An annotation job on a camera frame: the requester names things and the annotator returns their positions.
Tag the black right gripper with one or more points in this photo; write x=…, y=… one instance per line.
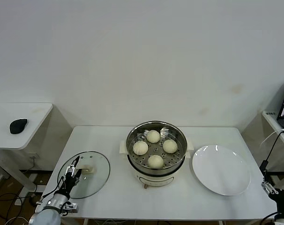
x=283, y=201

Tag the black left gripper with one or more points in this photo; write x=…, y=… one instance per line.
x=70, y=184

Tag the white steamed baozi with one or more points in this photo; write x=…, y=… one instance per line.
x=170, y=146
x=140, y=147
x=153, y=136
x=155, y=161

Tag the stainless steel steamer basket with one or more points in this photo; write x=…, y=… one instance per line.
x=174, y=161

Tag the white round plate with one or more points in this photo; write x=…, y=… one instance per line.
x=219, y=171

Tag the black computer mouse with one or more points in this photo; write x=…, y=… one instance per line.
x=18, y=126

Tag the white side table with mouse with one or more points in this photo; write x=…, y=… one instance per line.
x=5, y=110

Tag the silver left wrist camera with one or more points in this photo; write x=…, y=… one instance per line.
x=71, y=207

